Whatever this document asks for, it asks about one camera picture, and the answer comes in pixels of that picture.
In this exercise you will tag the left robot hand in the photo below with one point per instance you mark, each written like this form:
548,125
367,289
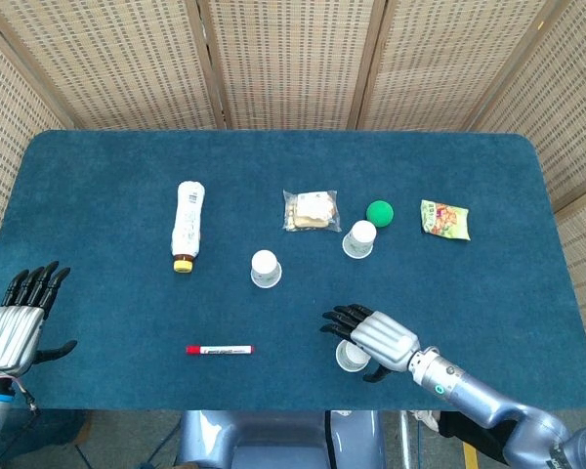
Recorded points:
10,337

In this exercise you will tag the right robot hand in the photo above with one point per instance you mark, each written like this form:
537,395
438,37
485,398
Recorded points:
386,337

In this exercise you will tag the white paper cup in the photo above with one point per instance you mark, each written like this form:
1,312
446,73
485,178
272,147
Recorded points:
266,268
359,239
347,362

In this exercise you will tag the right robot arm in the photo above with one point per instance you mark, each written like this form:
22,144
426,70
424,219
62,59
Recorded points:
473,391

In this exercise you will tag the blue table cloth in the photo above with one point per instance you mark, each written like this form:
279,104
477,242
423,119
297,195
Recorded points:
127,312

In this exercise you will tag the green foam ball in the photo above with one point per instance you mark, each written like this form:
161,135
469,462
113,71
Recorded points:
380,213

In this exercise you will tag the green snack packet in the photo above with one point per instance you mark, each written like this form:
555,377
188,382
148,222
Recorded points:
444,220

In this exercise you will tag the clear bagged sandwich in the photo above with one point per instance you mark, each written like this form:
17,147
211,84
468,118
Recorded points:
312,215

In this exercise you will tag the blue-grey robot torso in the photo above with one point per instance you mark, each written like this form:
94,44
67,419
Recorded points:
273,439

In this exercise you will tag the red whiteboard marker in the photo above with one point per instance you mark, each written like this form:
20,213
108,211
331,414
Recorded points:
220,350

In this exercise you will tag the white bottle yellow cap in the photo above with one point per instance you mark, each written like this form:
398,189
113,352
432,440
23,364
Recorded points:
188,225

